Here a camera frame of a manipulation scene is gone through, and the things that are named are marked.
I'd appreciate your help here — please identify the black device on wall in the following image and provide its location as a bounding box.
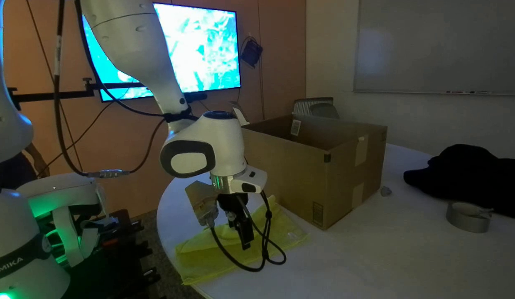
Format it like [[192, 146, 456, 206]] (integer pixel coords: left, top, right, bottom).
[[242, 38, 262, 66]]

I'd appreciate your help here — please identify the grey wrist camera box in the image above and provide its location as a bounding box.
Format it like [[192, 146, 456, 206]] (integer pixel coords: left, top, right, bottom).
[[186, 181, 217, 226]]

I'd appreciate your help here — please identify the small grey object on table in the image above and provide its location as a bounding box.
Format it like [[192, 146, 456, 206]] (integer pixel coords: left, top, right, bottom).
[[380, 186, 392, 198]]

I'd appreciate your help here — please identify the white wall whiteboard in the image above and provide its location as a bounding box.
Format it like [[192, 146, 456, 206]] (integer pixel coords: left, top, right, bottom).
[[353, 0, 515, 96]]

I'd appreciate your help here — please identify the grey chair behind box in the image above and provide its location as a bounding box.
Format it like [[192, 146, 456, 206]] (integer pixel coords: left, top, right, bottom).
[[292, 98, 339, 120]]

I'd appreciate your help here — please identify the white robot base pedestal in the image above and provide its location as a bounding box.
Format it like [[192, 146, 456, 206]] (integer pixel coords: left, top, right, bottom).
[[18, 173, 103, 267]]

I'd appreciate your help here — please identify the black hanging arm cable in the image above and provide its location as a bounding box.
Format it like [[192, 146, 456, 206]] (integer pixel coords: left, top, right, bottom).
[[49, 0, 171, 179]]

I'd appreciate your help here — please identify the wall-mounted display screen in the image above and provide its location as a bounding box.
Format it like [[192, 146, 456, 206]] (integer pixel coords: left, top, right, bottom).
[[81, 2, 241, 103]]

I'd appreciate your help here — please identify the brown cardboard box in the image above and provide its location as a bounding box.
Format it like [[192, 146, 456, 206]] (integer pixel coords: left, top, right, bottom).
[[242, 116, 387, 229]]

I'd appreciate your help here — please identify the grey tape roll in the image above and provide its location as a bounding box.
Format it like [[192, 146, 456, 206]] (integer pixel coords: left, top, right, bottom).
[[445, 201, 491, 233]]

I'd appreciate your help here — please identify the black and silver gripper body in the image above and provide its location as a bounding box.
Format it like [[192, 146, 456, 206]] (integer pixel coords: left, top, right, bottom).
[[207, 164, 269, 229]]

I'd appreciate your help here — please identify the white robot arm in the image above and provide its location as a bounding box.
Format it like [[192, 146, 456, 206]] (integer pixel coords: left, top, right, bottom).
[[0, 0, 267, 299]]

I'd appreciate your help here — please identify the yellow-green microfiber towel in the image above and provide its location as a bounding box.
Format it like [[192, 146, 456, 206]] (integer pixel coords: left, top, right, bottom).
[[174, 196, 307, 284]]

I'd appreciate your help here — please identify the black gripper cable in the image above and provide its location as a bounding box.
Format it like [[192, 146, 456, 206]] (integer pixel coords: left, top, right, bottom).
[[207, 189, 289, 274]]

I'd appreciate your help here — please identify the black garment on table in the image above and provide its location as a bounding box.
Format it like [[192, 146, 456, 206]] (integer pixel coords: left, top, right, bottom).
[[403, 145, 515, 218]]

